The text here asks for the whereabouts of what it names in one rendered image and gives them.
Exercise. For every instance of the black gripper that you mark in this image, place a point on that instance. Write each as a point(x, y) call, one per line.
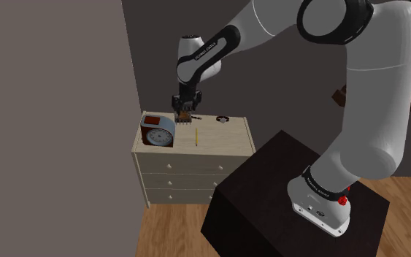
point(186, 100)

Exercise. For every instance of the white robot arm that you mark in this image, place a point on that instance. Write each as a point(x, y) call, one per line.
point(376, 106)

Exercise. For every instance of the small brown object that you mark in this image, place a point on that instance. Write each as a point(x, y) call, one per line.
point(183, 116)

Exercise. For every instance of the black pen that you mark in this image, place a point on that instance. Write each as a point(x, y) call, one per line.
point(196, 117)

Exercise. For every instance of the yellow pencil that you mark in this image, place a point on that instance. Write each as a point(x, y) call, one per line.
point(196, 137)

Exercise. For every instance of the black wristwatch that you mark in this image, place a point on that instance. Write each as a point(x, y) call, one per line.
point(223, 119)

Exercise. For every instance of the blue and brown desk clock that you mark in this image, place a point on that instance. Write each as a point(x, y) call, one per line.
point(159, 135)

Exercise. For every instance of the pale wooden chest of drawers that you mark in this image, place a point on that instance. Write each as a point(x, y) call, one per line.
point(216, 137)

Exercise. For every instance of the dark robot stand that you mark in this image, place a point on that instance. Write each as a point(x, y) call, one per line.
point(262, 199)

